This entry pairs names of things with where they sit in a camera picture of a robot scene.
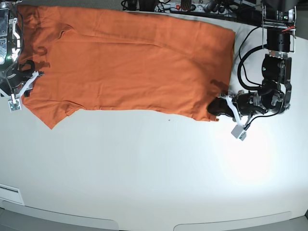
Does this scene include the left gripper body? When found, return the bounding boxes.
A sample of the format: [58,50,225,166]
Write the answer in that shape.
[229,90,267,117]

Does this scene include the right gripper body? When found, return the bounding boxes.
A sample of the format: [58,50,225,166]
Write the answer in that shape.
[0,60,35,95]

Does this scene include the orange T-shirt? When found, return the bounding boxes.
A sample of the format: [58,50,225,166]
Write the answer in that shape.
[19,5,235,128]

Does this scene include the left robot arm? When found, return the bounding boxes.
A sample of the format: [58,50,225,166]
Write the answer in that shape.
[207,0,299,130]

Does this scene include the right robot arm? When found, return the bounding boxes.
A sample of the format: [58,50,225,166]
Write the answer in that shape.
[0,0,44,104]

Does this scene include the white label sticker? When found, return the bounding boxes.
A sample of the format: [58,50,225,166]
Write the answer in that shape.
[0,184,25,206]

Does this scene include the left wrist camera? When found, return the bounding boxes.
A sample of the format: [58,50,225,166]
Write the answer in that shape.
[231,125,246,141]

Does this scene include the power strip with red switch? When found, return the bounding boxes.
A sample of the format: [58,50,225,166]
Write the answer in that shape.
[154,0,235,16]

